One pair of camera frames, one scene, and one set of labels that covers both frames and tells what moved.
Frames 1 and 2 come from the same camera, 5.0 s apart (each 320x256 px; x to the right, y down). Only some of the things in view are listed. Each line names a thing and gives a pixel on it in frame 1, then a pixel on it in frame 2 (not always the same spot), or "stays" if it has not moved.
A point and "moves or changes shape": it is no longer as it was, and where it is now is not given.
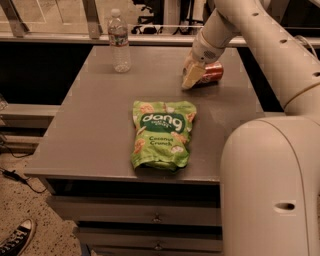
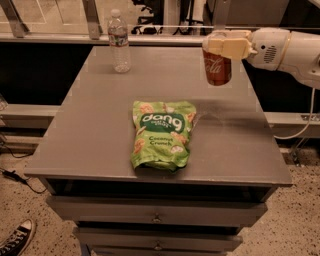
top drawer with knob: [140, 210] stays
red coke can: [213, 72] moves or changes shape
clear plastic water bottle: [118, 34] stays
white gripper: [204, 53] → [268, 50]
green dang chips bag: [162, 134] stays
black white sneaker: [18, 241] stays
